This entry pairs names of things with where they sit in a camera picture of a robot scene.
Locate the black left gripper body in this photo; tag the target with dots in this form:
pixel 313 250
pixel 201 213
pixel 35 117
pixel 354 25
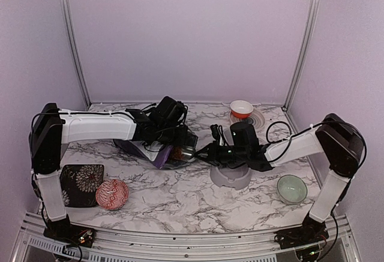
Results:
pixel 166 135

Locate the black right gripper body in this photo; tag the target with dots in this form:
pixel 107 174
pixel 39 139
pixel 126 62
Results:
pixel 239 154

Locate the grey double pet bowl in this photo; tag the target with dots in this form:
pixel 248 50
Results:
pixel 237 178

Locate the purple puppy food bag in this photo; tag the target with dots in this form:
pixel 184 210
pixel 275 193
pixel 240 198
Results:
pixel 160 160

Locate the silver metal scoop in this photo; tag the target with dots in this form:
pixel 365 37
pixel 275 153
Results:
pixel 187 153

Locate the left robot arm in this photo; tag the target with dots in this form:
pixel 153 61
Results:
pixel 163 124

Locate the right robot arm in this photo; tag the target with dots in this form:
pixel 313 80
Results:
pixel 342 144

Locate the brown kibble in scoop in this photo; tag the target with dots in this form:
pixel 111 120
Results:
pixel 176 153

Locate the spiral pattern ceramic plate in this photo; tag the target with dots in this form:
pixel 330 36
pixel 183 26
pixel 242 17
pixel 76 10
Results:
pixel 256 119

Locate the orange white ceramic bowl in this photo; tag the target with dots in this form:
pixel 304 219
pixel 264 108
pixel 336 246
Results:
pixel 241 109

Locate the pale green glass bowl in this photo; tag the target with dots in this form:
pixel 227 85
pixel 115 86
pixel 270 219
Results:
pixel 291 189

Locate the red patterned ceramic bowl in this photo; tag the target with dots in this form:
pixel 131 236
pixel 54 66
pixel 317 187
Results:
pixel 112 194

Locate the black floral square plate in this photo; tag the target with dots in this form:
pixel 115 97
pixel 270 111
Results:
pixel 79 184

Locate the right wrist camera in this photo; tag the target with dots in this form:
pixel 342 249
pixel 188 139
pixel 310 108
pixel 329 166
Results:
pixel 218 134

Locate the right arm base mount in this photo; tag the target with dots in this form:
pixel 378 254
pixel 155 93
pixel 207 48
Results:
pixel 310 231

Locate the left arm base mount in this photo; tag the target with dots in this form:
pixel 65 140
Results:
pixel 63 230

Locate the aluminium front frame rail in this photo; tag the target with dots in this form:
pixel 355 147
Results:
pixel 124 245

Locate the aluminium left corner post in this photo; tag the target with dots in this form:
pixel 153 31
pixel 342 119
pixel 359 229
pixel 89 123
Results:
pixel 65 4

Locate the aluminium corner post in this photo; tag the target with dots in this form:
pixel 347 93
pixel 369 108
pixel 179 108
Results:
pixel 302 55
pixel 65 4

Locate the aluminium right corner post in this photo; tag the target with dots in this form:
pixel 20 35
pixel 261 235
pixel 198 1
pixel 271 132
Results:
pixel 302 55

